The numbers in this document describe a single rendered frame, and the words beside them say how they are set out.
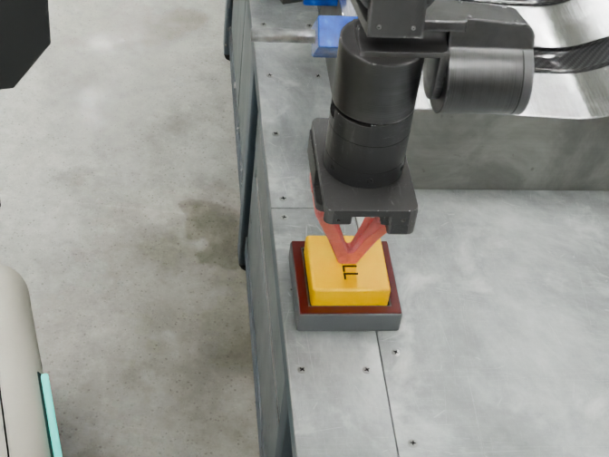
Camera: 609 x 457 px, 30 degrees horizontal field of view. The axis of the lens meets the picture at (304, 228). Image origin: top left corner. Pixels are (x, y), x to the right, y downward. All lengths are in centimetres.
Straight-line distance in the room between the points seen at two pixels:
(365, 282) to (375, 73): 20
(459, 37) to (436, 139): 24
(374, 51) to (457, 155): 28
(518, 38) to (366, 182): 14
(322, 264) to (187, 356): 104
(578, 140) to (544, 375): 23
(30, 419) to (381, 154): 82
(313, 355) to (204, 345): 106
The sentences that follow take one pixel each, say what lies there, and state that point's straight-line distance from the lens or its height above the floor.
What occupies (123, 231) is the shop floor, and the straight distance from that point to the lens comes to 209.
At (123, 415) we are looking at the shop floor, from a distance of 182.
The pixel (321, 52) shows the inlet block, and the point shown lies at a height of 89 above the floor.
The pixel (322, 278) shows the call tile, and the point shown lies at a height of 84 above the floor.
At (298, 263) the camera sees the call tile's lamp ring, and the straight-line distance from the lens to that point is 89.
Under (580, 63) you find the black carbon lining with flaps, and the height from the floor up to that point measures 88.
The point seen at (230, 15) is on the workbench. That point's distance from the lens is 244.
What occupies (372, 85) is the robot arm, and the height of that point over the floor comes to 102.
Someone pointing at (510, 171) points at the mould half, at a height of 82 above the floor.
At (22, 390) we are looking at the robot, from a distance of 151.
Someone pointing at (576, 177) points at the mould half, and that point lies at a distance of 104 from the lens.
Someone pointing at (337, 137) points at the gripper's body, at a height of 97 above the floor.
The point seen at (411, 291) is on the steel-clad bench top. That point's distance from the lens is 92.
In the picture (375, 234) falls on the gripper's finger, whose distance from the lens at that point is 84.
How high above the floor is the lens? 145
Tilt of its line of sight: 43 degrees down
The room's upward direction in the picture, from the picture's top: 7 degrees clockwise
